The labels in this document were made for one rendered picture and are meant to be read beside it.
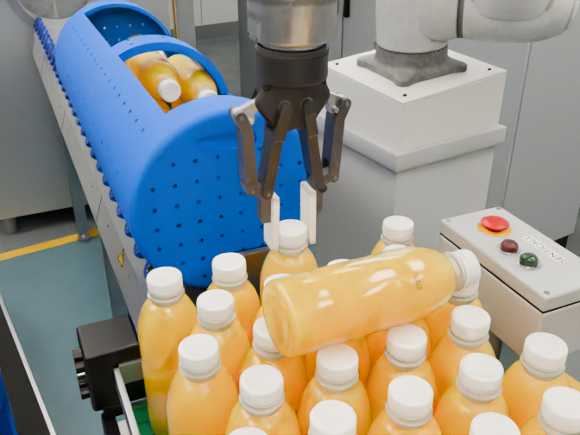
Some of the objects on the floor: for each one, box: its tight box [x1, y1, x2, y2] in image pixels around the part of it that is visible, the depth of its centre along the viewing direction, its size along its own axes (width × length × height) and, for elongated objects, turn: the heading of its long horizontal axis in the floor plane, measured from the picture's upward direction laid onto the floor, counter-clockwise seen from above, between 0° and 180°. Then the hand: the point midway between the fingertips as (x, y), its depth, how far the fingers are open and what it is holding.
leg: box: [98, 229, 128, 318], centre depth 208 cm, size 6×6×63 cm
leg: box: [58, 123, 91, 242], centre depth 287 cm, size 6×6×63 cm
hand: (290, 217), depth 76 cm, fingers closed on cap, 4 cm apart
